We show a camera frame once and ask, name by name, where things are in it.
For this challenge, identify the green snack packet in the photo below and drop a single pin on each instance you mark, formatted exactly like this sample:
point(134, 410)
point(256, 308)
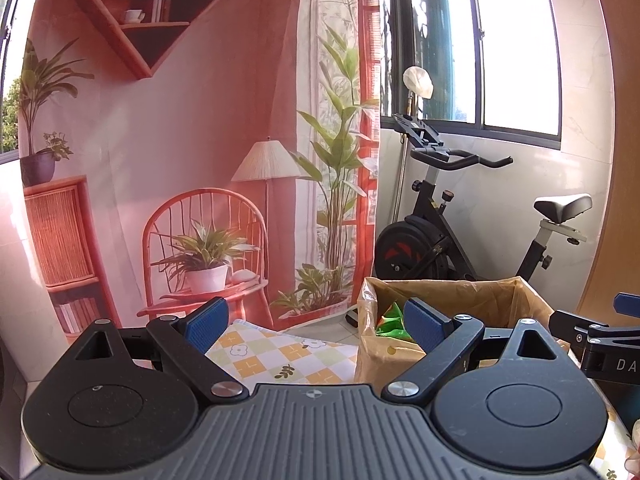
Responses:
point(392, 327)

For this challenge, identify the printed room backdrop cloth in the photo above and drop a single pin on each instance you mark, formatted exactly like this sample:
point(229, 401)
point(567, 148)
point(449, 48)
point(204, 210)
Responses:
point(200, 110)

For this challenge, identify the brown cardboard box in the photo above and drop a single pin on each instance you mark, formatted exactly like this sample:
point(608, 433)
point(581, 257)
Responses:
point(370, 360)

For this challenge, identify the black exercise bike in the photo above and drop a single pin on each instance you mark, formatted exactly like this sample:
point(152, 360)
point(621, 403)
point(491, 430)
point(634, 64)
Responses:
point(430, 240)

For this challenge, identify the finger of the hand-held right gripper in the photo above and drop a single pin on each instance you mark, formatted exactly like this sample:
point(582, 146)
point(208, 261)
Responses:
point(629, 305)
point(570, 327)

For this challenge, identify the wooden door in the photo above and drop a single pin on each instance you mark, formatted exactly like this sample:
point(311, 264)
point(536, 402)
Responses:
point(620, 160)

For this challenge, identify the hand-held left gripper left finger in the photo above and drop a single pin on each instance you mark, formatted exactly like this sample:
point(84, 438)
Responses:
point(207, 322)

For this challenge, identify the person's right hand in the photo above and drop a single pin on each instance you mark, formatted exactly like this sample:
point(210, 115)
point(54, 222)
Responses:
point(634, 447)

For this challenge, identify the dark framed window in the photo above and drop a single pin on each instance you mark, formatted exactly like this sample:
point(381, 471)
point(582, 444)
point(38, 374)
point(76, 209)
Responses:
point(515, 60)
point(10, 85)

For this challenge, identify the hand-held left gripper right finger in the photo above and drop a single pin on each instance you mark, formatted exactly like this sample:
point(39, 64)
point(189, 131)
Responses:
point(425, 322)

